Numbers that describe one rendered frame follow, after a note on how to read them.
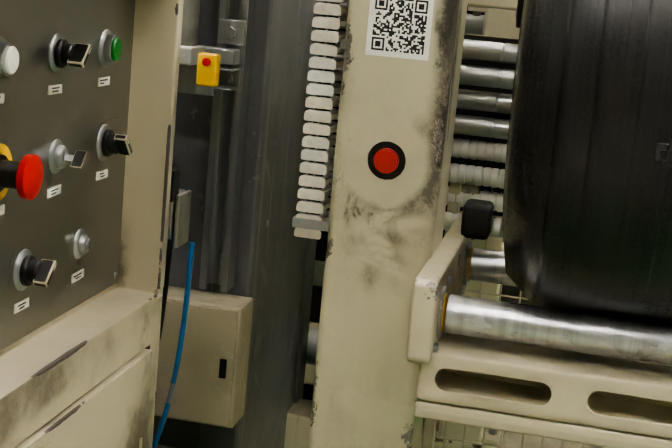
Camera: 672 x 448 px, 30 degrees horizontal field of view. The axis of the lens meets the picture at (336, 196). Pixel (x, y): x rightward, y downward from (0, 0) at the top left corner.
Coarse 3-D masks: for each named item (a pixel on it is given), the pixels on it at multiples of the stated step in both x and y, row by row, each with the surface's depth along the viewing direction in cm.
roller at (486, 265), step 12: (480, 252) 170; (492, 252) 170; (468, 264) 170; (480, 264) 169; (492, 264) 169; (504, 264) 169; (468, 276) 172; (480, 276) 170; (492, 276) 169; (504, 276) 169
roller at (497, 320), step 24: (456, 312) 142; (480, 312) 142; (504, 312) 141; (528, 312) 141; (552, 312) 141; (576, 312) 141; (480, 336) 143; (504, 336) 142; (528, 336) 141; (552, 336) 140; (576, 336) 140; (600, 336) 139; (624, 336) 139; (648, 336) 138; (648, 360) 139
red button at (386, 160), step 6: (384, 150) 148; (390, 150) 148; (378, 156) 149; (384, 156) 148; (390, 156) 148; (396, 156) 148; (378, 162) 149; (384, 162) 148; (390, 162) 148; (396, 162) 148; (378, 168) 149; (384, 168) 149; (390, 168) 148
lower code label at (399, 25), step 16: (384, 0) 146; (400, 0) 146; (416, 0) 145; (432, 0) 145; (384, 16) 146; (400, 16) 146; (416, 16) 146; (432, 16) 145; (368, 32) 147; (384, 32) 147; (400, 32) 146; (416, 32) 146; (368, 48) 147; (384, 48) 147; (400, 48) 146; (416, 48) 146
